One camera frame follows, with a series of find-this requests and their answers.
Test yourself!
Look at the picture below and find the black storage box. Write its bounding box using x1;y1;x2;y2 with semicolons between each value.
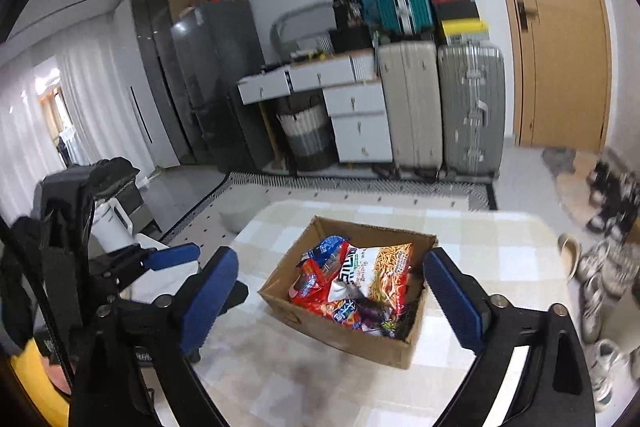
327;27;376;55

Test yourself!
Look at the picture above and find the white kettle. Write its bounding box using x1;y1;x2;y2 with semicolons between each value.
92;199;136;253

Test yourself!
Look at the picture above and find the red cone snack bag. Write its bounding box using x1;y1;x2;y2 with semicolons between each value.
300;292;381;333

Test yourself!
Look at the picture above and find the black white patterned rug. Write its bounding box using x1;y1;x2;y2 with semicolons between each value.
160;169;498;243

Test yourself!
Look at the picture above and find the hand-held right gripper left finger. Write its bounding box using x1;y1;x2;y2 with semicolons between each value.
67;247;240;427

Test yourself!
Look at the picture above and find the oval mirror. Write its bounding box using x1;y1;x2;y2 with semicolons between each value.
270;2;341;58

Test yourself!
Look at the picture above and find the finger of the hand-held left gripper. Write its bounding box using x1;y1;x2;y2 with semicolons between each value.
215;281;249;315
95;243;202;293

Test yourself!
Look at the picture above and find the pile of floor shoes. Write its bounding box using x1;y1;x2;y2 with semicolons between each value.
557;157;640;403

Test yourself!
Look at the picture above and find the red cookie packet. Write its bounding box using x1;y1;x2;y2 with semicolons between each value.
290;257;333;308

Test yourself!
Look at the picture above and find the purple candy bag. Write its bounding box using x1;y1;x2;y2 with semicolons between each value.
360;292;416;340

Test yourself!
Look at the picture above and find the cream suitcase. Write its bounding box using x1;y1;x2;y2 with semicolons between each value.
376;39;445;175

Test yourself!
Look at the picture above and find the yellow black shoe box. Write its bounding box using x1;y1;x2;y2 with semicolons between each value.
439;19;490;45

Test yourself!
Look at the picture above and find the grey refrigerator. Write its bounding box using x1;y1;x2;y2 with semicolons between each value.
170;0;273;172

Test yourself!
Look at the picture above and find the black printed bag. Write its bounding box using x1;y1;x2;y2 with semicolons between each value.
332;0;368;30

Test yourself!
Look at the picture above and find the plain black shoe box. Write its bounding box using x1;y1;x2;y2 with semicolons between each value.
435;2;481;24

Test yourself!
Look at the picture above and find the yellow cloth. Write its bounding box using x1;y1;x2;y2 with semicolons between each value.
10;337;71;427

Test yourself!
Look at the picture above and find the woven laundry basket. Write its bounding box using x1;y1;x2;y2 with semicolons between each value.
276;99;337;172

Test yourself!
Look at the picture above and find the wooden door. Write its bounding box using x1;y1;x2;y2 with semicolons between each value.
475;0;613;152

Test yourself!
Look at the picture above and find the beige door mat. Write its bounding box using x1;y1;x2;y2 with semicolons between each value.
542;147;606;228

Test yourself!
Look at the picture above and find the black cloth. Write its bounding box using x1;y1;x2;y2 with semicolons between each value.
90;157;142;208

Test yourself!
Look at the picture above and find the noodle stick snack bag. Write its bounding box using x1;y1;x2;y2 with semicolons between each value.
330;242;416;323

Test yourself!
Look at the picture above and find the white desk with drawers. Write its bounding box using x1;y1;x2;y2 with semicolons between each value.
237;49;393;172

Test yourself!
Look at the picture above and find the silver suitcase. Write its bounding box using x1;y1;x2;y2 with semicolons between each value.
436;42;506;180

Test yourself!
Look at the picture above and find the black cable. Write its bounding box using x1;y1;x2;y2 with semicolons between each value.
0;214;76;390

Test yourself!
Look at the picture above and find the checked tablecloth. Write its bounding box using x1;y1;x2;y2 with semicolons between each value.
125;199;586;427

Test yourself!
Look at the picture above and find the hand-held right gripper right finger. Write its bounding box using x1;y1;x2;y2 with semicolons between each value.
422;248;598;427

